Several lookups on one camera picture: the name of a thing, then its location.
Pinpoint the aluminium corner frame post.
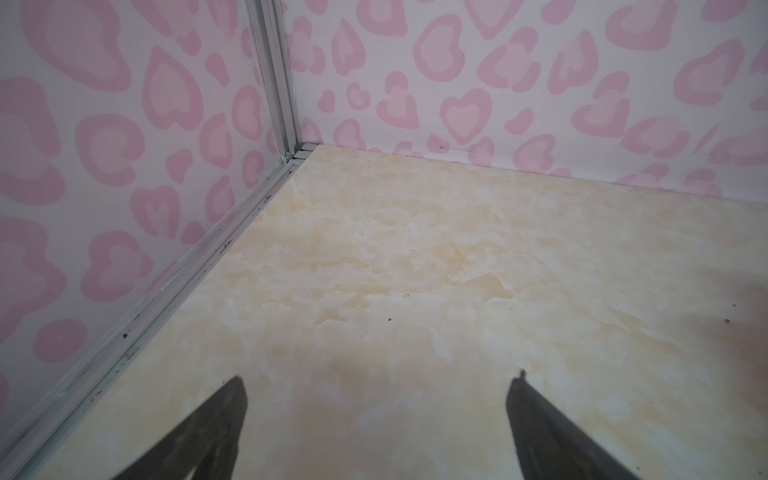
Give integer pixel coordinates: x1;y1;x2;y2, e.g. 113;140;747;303
244;0;303;162

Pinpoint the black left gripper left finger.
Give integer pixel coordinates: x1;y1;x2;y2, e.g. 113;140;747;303
116;376;248;480

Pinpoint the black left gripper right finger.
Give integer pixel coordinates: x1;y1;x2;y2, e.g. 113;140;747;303
506;370;638;480

